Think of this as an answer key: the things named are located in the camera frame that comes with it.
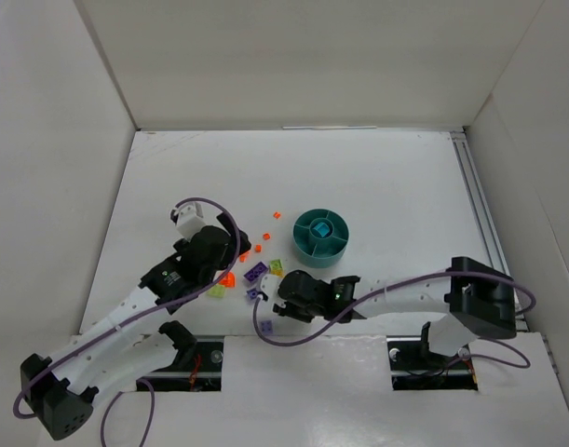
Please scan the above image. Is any teal round divided container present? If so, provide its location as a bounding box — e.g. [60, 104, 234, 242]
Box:
[292, 209, 349, 268]

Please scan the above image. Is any aluminium rail right side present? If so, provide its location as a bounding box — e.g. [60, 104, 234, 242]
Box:
[449, 131, 516, 290]

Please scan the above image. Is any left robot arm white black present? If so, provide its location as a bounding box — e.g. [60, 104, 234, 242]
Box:
[20, 213, 251, 440]

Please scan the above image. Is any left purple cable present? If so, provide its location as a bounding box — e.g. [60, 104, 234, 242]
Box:
[12, 196, 242, 447]

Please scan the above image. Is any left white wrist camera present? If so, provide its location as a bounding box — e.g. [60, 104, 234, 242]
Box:
[169, 201, 205, 241]

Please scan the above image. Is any teal oval lego piece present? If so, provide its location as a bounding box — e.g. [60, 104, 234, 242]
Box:
[311, 222, 332, 238]

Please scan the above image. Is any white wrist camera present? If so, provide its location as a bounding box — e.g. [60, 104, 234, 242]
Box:
[259, 274, 283, 301]
[169, 201, 205, 241]

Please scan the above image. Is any lavender square lego bottom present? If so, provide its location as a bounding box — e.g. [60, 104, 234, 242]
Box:
[259, 319, 274, 335]

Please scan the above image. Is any green square lego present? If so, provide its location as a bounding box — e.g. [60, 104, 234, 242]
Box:
[269, 259, 284, 278]

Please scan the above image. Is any orange round lego lower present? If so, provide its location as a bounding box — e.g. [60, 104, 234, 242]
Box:
[220, 272, 236, 288]

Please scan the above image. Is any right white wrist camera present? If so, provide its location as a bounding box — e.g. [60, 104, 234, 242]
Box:
[259, 274, 283, 301]

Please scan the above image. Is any light green lego lower left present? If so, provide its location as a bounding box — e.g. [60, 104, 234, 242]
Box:
[206, 284, 227, 299]

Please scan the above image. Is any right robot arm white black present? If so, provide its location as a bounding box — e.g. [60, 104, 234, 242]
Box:
[259, 257, 517, 357]

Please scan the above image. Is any dark purple long lego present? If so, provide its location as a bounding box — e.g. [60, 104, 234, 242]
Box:
[244, 262, 269, 284]

